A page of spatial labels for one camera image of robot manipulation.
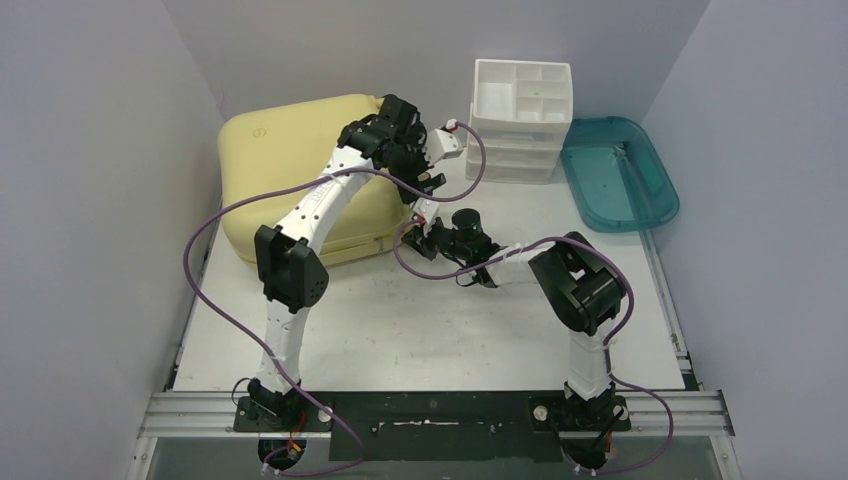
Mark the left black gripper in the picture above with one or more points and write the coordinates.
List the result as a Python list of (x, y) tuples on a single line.
[(416, 145)]

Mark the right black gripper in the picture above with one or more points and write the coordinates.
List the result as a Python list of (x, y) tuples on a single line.
[(432, 237)]

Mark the yellow hard-shell suitcase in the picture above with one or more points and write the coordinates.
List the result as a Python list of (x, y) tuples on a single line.
[(281, 147)]

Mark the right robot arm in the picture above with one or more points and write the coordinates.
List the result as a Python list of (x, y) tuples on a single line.
[(584, 293)]

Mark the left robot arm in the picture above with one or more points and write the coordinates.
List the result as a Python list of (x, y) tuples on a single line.
[(390, 138)]

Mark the white plastic drawer organizer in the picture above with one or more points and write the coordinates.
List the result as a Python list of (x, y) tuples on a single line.
[(521, 112)]

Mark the teal transparent plastic tray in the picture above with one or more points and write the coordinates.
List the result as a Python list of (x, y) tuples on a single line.
[(617, 179)]

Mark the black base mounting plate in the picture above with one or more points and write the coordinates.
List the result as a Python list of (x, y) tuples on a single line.
[(540, 426)]

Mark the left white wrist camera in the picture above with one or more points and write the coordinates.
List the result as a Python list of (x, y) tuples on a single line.
[(443, 144)]

